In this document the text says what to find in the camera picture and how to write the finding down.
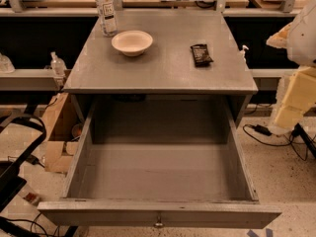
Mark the brown cardboard box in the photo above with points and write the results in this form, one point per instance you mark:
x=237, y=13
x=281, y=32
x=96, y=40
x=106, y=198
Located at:
x=59, y=118

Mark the black rxbar chocolate wrapper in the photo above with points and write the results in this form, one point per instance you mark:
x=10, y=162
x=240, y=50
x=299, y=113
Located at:
x=201, y=55

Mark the clear pump sanitizer bottle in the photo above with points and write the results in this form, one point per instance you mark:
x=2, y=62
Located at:
x=57, y=65

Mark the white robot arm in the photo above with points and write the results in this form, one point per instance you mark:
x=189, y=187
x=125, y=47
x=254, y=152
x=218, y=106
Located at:
x=299, y=37

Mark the clear plastic dome container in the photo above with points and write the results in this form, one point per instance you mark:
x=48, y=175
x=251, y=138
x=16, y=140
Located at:
x=6, y=65

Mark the small white pump bottle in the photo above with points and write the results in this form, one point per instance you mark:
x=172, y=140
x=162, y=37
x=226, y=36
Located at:
x=243, y=51

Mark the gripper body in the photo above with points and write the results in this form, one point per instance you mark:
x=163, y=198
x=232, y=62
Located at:
x=304, y=39

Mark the grey wooden cabinet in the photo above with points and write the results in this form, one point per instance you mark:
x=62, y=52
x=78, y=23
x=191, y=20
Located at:
x=167, y=66

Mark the white ceramic bowl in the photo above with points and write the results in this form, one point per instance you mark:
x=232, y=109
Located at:
x=132, y=43

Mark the open grey top drawer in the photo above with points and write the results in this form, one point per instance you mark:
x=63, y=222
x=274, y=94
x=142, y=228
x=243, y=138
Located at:
x=179, y=159

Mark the metal drawer knob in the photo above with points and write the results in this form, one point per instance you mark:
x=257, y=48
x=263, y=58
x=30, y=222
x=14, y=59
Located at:
x=159, y=224

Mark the clear plastic water bottle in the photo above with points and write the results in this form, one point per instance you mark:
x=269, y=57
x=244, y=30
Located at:
x=107, y=16

